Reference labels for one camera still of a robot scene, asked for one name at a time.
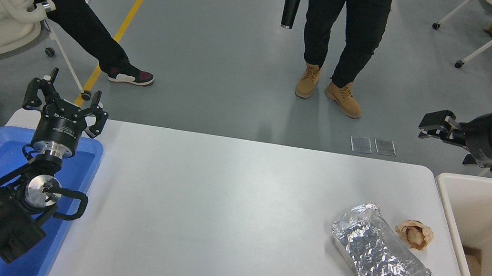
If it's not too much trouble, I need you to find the metal floor plate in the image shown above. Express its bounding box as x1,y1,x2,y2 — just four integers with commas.
349,134,375,155
372,137,399,157

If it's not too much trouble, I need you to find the brown cardboard piece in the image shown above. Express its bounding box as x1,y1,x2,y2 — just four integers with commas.
458,245,486,276

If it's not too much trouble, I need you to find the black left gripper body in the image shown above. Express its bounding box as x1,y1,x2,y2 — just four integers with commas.
31,98,90,154

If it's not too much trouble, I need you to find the standing person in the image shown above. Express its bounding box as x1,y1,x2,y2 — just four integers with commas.
278,0,403,124

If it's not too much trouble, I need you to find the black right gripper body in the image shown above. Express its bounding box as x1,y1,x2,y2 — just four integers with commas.
457,105,492,166

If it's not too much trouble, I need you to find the crumpled tan paper ball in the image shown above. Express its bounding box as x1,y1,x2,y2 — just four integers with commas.
393,218,436,253

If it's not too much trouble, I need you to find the black drink bottle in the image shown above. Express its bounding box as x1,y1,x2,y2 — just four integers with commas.
280,0,303,31

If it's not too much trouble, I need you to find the crumpled foil tray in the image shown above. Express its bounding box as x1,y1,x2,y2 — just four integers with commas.
324,197,444,276

